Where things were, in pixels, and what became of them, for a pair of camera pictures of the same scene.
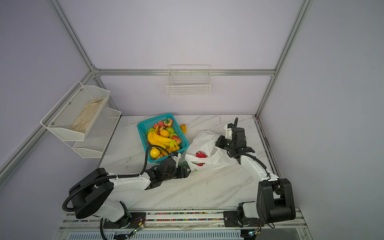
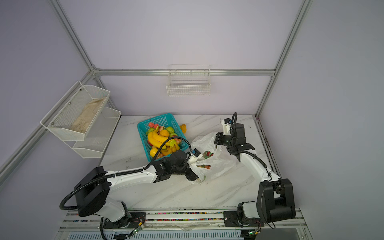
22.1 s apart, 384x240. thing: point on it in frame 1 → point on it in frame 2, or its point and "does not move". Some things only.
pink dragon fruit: (200, 154) → (204, 166)
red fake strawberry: (169, 122) → (207, 154)
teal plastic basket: (143, 127) does not move
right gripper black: (220, 144) does not move
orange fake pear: (183, 128) does not move
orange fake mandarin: (164, 132) does not move
